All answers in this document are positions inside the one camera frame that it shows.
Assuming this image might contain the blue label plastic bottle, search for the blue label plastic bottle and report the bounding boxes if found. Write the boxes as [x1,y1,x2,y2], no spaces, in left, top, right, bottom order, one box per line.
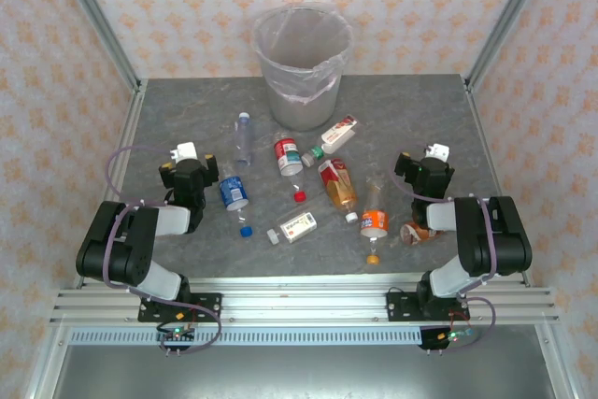
[218,174,255,238]

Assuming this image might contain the clear bottle with blue cap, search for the clear bottle with blue cap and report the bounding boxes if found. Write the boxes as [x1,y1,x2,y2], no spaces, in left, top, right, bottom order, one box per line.
[232,111,257,167]

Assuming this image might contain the brown label plastic bottle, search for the brown label plastic bottle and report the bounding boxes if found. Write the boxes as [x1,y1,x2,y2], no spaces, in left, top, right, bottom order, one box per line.
[399,221,445,248]

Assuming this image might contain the orange label plastic bottle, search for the orange label plastic bottle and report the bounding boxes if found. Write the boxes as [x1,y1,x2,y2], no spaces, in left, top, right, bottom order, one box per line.
[359,178,391,265]

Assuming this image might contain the amber tea bottle red label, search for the amber tea bottle red label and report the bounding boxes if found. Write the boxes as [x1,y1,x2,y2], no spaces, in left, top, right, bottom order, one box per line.
[317,158,360,224]

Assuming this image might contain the white bottle with green cap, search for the white bottle with green cap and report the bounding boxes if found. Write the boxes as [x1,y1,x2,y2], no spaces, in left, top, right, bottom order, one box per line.
[301,113,360,168]

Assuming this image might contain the red label plastic bottle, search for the red label plastic bottle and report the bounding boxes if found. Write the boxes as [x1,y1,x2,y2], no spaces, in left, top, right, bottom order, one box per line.
[273,134,308,204]

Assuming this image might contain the small white label bottle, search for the small white label bottle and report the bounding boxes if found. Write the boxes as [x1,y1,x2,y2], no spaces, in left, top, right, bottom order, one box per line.
[265,211,319,246]

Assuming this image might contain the grey mesh waste bin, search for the grey mesh waste bin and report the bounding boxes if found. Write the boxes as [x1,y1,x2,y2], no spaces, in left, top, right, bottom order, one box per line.
[253,4,355,133]

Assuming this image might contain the clear plastic bin liner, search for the clear plastic bin liner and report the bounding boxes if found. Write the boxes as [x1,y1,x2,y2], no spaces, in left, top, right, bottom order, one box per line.
[253,2,355,107]

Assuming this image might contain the grey metal lower panel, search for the grey metal lower panel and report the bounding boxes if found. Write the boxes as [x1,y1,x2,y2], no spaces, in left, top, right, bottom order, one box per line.
[27,342,576,399]

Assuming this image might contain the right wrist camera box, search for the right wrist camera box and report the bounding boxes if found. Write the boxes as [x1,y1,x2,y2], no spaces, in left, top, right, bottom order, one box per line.
[422,142,450,162]

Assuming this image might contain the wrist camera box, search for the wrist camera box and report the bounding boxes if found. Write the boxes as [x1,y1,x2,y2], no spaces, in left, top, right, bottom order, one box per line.
[168,141,198,163]
[422,142,450,162]

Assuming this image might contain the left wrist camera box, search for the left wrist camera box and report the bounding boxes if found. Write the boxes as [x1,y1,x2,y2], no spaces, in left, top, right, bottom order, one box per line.
[168,141,198,163]

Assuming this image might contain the aluminium table side rail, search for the aluminium table side rail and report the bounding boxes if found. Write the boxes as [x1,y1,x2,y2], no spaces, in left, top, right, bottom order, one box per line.
[463,75,534,288]
[77,80,150,291]

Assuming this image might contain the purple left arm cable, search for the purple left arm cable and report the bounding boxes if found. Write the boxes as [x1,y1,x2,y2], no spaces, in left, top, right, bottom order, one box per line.
[101,145,223,356]

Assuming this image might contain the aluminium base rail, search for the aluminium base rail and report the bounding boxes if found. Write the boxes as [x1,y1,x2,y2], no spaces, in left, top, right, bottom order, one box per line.
[50,276,560,326]

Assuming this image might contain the aluminium frame post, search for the aluminium frame post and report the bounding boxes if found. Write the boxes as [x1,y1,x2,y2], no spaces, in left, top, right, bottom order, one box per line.
[49,0,143,94]
[465,0,558,92]

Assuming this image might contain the grey slotted cable duct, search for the grey slotted cable duct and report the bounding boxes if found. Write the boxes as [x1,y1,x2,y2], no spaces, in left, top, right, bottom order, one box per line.
[68,329,422,347]

